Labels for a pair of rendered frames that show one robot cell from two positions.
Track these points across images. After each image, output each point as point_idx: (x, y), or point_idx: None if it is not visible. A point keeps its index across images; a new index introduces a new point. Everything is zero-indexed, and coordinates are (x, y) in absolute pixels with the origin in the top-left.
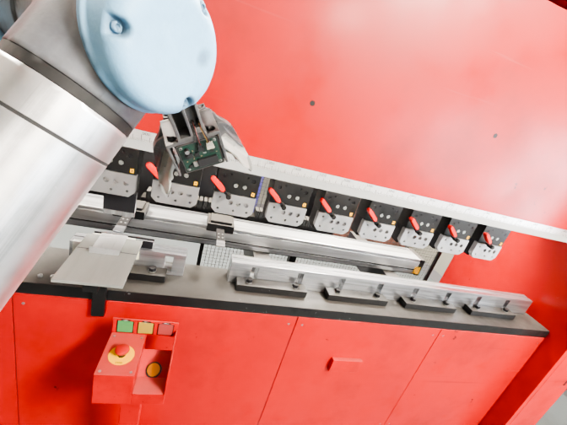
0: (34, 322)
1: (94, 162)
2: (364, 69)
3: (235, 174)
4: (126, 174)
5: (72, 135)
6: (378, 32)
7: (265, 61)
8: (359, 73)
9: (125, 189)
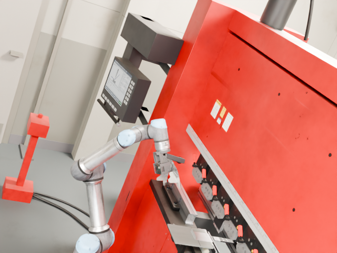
0: (165, 251)
1: (116, 147)
2: (323, 202)
3: (251, 233)
4: (222, 207)
5: (115, 143)
6: (335, 181)
7: (283, 177)
8: (320, 203)
9: (218, 214)
